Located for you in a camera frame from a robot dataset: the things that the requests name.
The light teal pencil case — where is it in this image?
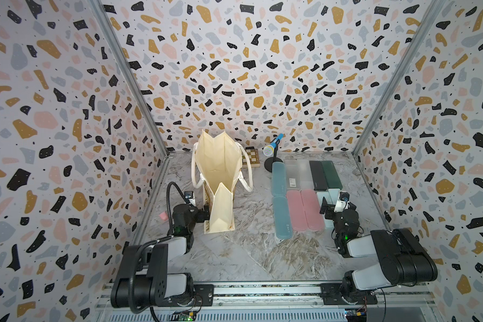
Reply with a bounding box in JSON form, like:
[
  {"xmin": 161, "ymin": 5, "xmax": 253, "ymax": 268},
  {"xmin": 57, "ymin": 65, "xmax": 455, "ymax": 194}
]
[
  {"xmin": 326, "ymin": 189, "xmax": 341, "ymax": 205},
  {"xmin": 316, "ymin": 191, "xmax": 335, "ymax": 229}
]

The pink pencil case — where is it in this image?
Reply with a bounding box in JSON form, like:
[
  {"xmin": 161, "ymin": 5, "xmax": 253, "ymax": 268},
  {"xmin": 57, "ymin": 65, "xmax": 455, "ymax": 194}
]
[
  {"xmin": 286, "ymin": 190, "xmax": 308, "ymax": 232},
  {"xmin": 301, "ymin": 189, "xmax": 325, "ymax": 232}
]

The dark green pencil case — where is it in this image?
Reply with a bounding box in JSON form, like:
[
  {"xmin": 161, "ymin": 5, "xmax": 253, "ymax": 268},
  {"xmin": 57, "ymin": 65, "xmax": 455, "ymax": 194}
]
[{"xmin": 321, "ymin": 161, "xmax": 343, "ymax": 189}]

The black pencil case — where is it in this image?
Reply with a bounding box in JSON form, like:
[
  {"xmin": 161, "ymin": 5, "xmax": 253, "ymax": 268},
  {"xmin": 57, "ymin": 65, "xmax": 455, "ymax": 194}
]
[{"xmin": 309, "ymin": 160, "xmax": 329, "ymax": 191}]

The translucent white pencil case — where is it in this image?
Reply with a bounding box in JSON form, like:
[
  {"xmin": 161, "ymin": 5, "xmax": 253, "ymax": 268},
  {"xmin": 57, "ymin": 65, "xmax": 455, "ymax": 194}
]
[{"xmin": 297, "ymin": 159, "xmax": 315, "ymax": 190}]

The cream floral canvas tote bag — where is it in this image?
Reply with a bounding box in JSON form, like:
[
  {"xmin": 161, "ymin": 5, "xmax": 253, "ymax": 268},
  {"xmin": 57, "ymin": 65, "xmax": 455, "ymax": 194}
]
[{"xmin": 191, "ymin": 131, "xmax": 254, "ymax": 234}]

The teal green pencil case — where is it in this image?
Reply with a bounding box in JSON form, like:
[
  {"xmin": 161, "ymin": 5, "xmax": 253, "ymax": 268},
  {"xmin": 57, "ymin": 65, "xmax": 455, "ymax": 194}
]
[{"xmin": 272, "ymin": 196, "xmax": 293, "ymax": 240}]

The grey barcoded pencil case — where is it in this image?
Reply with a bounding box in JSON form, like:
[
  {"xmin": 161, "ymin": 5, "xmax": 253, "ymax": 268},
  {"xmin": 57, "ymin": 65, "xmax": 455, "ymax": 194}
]
[{"xmin": 284, "ymin": 160, "xmax": 305, "ymax": 191}]

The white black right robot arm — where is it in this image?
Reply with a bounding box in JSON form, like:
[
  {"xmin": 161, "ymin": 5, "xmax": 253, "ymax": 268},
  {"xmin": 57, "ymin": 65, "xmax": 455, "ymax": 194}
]
[{"xmin": 320, "ymin": 200, "xmax": 438, "ymax": 305}]

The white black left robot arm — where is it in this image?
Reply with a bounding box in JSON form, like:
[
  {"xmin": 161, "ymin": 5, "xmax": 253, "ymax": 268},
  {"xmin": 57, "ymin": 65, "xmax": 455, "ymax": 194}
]
[{"xmin": 110, "ymin": 203, "xmax": 210, "ymax": 314}]

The small pink pig toy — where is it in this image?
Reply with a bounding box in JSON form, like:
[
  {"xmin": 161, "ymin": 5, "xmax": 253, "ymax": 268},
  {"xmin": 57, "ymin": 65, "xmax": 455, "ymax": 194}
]
[{"xmin": 159, "ymin": 211, "xmax": 169, "ymax": 221}]

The wooden chess board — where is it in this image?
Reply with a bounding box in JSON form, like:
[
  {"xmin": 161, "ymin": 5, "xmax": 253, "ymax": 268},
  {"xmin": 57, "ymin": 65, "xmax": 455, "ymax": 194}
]
[{"xmin": 245, "ymin": 146, "xmax": 260, "ymax": 168}]

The black microphone stand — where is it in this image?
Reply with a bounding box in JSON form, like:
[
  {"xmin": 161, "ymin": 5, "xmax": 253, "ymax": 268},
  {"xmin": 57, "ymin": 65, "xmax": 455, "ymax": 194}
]
[{"xmin": 264, "ymin": 146, "xmax": 282, "ymax": 173}]

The blue toy microphone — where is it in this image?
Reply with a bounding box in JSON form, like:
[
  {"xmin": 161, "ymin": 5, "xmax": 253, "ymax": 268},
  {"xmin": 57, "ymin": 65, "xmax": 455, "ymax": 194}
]
[{"xmin": 263, "ymin": 134, "xmax": 283, "ymax": 157}]

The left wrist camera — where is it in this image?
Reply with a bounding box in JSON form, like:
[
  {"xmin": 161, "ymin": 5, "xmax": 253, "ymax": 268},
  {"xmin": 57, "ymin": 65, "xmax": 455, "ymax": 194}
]
[{"xmin": 184, "ymin": 191, "xmax": 196, "ymax": 207}]

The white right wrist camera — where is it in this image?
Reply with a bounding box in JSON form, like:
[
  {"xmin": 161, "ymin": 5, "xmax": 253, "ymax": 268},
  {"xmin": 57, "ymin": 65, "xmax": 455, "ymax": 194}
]
[{"xmin": 334, "ymin": 191, "xmax": 350, "ymax": 213}]

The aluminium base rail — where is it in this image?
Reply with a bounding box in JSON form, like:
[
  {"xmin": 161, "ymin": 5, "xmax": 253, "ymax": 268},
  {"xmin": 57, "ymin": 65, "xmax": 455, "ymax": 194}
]
[{"xmin": 91, "ymin": 281, "xmax": 443, "ymax": 321}]

